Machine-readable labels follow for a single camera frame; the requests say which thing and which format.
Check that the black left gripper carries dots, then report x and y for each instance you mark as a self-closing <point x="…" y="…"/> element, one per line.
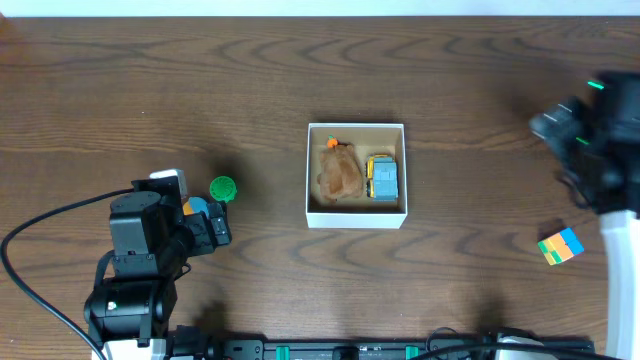
<point x="210" y="230"/>

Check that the yellow grey toy truck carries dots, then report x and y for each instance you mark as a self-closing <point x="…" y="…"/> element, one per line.
<point x="382" y="178"/>

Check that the brown plush bear toy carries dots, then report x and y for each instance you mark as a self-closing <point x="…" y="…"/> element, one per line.
<point x="340" y="176"/>

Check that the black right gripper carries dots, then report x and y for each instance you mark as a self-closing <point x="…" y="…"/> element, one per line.
<point x="558" y="126"/>

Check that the colourful two-by-two puzzle cube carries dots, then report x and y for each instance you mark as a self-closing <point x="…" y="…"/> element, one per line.
<point x="560" y="247"/>

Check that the orange duck toy blue cap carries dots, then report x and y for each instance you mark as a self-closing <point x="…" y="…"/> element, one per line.
<point x="195" y="205"/>

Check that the white cardboard box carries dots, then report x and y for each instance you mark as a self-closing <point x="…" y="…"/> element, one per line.
<point x="368" y="139"/>

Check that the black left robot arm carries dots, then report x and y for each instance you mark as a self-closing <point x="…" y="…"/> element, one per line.
<point x="134" y="291"/>

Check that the green ribbed round toy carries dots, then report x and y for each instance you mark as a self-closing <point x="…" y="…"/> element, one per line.
<point x="223" y="189"/>

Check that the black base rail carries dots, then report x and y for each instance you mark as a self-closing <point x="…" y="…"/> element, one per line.
<point x="191" y="343"/>

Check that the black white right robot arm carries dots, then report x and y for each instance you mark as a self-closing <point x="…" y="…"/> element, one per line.
<point x="597" y="145"/>

